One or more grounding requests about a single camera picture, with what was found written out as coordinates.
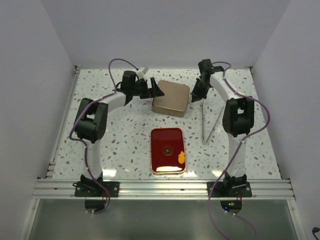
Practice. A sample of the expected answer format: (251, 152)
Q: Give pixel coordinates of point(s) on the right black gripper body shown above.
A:
(205, 87)

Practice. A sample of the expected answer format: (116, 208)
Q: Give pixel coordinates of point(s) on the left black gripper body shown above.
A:
(141, 89)

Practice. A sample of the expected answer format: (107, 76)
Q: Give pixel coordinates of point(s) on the gold tin lid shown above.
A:
(173, 91)

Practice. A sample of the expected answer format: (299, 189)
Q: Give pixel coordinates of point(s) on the gold cookie tin box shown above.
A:
(174, 108)

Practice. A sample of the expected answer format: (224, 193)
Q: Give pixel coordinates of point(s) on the metal tongs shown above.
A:
(210, 118)

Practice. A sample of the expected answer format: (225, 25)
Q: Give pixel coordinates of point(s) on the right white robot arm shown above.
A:
(237, 121)

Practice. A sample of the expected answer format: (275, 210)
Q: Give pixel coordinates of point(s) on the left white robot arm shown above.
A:
(90, 124)

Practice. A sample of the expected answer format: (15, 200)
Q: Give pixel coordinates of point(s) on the red rectangular tray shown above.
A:
(166, 144)

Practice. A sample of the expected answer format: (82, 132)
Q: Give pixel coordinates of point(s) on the orange fish shaped cookie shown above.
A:
(182, 157)

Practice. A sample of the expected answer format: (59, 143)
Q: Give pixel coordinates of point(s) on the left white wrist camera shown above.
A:
(141, 72)

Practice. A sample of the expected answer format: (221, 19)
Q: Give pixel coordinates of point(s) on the right black base bracket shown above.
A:
(220, 191)

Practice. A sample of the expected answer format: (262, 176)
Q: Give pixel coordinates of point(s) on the black base bracket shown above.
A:
(220, 191)
(82, 190)

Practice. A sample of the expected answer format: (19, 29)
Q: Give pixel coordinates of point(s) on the aluminium frame rail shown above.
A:
(270, 189)

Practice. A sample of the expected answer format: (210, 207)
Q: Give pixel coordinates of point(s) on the left black base bracket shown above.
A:
(82, 190)

